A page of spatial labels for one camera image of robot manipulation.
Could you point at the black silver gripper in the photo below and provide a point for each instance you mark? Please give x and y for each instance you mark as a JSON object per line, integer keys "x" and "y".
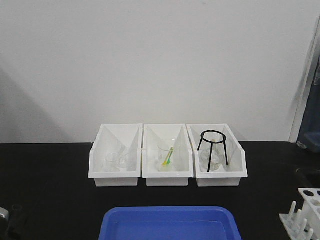
{"x": 19, "y": 229}

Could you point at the clear glass test tube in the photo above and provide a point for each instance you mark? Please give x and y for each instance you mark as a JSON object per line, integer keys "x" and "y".
{"x": 17, "y": 211}

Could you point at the white test tube rack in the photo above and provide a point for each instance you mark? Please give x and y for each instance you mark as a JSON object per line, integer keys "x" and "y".
{"x": 304, "y": 223}

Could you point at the grey pegboard drying rack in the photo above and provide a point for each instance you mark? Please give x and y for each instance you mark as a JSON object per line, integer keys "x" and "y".
{"x": 309, "y": 134}

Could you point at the glassware in left bin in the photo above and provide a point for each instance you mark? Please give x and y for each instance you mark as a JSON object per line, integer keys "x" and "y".
{"x": 118, "y": 161}

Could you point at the left white storage bin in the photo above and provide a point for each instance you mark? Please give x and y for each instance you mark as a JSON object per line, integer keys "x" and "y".
{"x": 110, "y": 138}

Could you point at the white storage bin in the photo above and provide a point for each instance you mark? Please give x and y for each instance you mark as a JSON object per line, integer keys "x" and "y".
{"x": 110, "y": 138}
{"x": 152, "y": 135}
{"x": 226, "y": 176}

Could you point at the blue plastic tray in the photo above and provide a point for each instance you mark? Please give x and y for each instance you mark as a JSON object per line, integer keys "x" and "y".
{"x": 169, "y": 223}

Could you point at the beaker in middle bin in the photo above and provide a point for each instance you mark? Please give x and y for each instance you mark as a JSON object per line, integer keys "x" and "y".
{"x": 167, "y": 151}

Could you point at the middle white storage bin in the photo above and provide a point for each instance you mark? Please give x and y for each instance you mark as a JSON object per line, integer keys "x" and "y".
{"x": 152, "y": 135}

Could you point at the glass flask in right bin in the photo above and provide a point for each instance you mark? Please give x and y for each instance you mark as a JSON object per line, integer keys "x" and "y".
{"x": 210, "y": 159}

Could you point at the right white storage bin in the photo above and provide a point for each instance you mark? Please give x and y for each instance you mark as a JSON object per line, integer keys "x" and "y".
{"x": 226, "y": 176}

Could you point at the black sink basin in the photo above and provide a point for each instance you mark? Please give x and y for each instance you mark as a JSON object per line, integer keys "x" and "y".
{"x": 309, "y": 177}

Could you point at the black wire tripod stand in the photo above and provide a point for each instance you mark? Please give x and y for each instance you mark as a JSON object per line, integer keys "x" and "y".
{"x": 215, "y": 137}

